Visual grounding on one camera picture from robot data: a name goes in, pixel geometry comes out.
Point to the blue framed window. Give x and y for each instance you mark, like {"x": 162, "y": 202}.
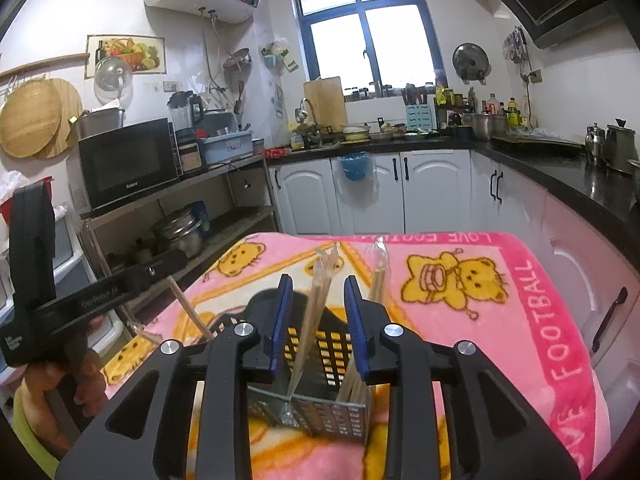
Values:
{"x": 365, "y": 25}

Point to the metal pot lid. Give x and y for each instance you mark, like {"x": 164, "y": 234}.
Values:
{"x": 471, "y": 62}

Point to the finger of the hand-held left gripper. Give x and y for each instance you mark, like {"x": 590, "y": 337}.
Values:
{"x": 167, "y": 265}

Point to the black blender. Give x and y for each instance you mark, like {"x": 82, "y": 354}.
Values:
{"x": 185, "y": 115}

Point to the fruit wall poster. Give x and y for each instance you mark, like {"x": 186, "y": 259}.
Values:
{"x": 130, "y": 52}

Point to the glass pot lid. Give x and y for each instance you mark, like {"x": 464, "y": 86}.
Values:
{"x": 114, "y": 75}

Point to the green plastic utensil basket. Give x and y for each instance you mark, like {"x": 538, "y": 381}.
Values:
{"x": 330, "y": 317}

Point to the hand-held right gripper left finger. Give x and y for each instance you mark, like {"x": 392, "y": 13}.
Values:
{"x": 280, "y": 330}

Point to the stacked steel pots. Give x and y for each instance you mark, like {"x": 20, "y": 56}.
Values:
{"x": 180, "y": 235}

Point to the large steel kettle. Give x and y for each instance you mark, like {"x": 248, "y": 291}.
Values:
{"x": 621, "y": 145}

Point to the wooden cutting board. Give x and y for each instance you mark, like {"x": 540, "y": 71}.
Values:
{"x": 325, "y": 102}

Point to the black microwave oven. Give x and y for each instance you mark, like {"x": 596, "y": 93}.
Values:
{"x": 130, "y": 165}

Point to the small steel kettle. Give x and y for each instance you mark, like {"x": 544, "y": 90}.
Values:
{"x": 596, "y": 142}

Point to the blue dish tub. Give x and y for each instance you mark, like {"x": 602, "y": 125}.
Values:
{"x": 227, "y": 147}

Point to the round bamboo board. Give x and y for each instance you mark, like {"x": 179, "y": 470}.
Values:
{"x": 72, "y": 110}
{"x": 30, "y": 120}

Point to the steel faucet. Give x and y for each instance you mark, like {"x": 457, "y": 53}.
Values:
{"x": 306, "y": 110}

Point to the person's left hand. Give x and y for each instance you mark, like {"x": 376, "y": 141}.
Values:
{"x": 92, "y": 380}

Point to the steel cooking pot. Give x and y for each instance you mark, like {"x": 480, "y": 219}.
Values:
{"x": 489, "y": 127}

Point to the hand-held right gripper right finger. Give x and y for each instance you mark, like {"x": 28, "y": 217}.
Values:
{"x": 356, "y": 330}

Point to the black kitchen countertop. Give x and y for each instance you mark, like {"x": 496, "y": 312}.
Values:
{"x": 575, "y": 165}

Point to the pink printed blanket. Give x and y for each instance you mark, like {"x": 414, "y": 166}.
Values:
{"x": 450, "y": 350}

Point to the metal kitchen shelf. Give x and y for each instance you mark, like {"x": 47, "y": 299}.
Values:
{"x": 240, "y": 220}

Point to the yellow bottle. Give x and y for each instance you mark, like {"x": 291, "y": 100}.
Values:
{"x": 513, "y": 115}

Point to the white kitchen cabinets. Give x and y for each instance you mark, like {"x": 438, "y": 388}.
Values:
{"x": 435, "y": 190}

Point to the blue plastic bag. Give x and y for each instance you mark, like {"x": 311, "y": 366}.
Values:
{"x": 355, "y": 167}

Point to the hanging kitchen utensils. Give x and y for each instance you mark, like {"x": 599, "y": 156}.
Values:
{"x": 516, "y": 45}

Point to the chopsticks packet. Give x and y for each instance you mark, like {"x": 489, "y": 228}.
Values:
{"x": 354, "y": 385}
{"x": 307, "y": 330}
{"x": 377, "y": 275}
{"x": 332, "y": 270}

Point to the wooden wall rail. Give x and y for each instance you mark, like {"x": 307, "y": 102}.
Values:
{"x": 45, "y": 64}

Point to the light blue knife holder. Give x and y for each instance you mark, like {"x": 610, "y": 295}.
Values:
{"x": 420, "y": 117}

